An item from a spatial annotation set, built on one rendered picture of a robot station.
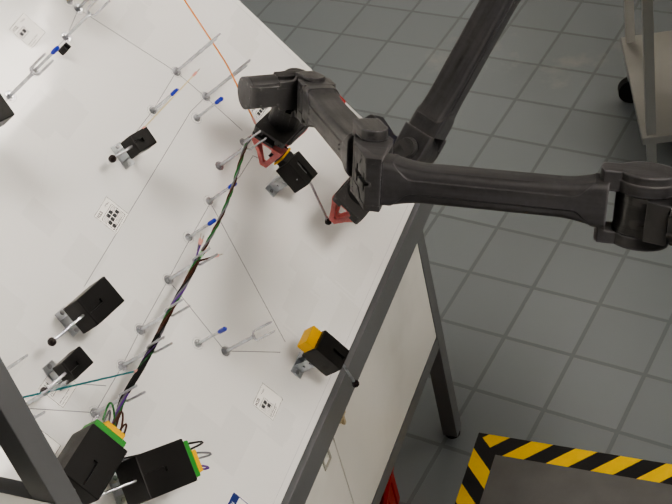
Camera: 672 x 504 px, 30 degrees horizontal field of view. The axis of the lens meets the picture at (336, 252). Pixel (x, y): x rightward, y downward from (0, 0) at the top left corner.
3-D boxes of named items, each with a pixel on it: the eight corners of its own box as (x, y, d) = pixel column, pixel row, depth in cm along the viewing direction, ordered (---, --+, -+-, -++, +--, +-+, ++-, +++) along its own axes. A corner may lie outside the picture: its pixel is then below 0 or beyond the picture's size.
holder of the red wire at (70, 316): (16, 345, 193) (49, 324, 185) (71, 297, 202) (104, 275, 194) (38, 370, 193) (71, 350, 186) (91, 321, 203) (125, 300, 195)
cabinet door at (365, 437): (439, 337, 298) (415, 215, 271) (365, 529, 263) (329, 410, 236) (429, 335, 299) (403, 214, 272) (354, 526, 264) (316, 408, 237)
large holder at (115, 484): (39, 495, 186) (85, 474, 176) (133, 460, 198) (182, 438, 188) (55, 538, 185) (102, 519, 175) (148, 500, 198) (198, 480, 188)
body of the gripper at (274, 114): (251, 132, 225) (261, 103, 219) (280, 104, 231) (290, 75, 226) (281, 151, 224) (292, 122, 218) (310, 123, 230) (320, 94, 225)
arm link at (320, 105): (393, 203, 180) (398, 129, 177) (354, 205, 179) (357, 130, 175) (325, 124, 219) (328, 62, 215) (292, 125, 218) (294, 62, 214)
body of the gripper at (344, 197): (329, 201, 227) (351, 180, 222) (355, 171, 234) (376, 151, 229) (355, 225, 228) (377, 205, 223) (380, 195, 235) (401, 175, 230)
